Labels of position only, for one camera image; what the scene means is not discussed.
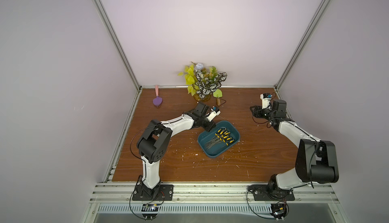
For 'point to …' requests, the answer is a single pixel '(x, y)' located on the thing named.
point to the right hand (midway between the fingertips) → (256, 104)
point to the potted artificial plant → (201, 82)
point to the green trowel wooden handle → (218, 94)
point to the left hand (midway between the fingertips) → (216, 124)
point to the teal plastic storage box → (223, 136)
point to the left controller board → (150, 211)
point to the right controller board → (279, 210)
